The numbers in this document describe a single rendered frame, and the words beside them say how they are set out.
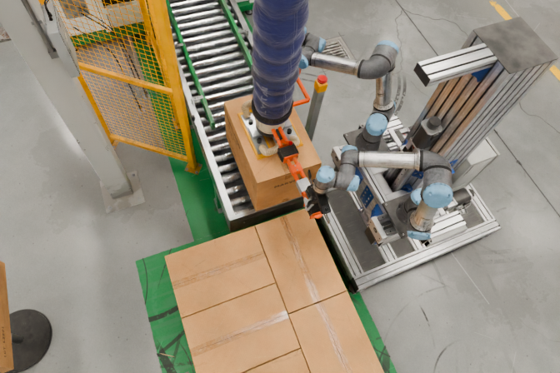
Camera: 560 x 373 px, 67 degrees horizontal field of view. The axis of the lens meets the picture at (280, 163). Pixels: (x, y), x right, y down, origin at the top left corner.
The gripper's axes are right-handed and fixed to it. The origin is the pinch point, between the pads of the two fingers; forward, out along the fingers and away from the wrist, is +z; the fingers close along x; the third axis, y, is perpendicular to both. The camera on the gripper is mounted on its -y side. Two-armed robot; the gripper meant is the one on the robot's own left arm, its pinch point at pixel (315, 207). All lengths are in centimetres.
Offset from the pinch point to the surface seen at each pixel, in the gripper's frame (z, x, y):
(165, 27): -37, 43, 107
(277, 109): -20, 2, 51
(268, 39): -69, 9, 53
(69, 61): -36, 91, 99
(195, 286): 67, 69, 1
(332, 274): 66, -13, -24
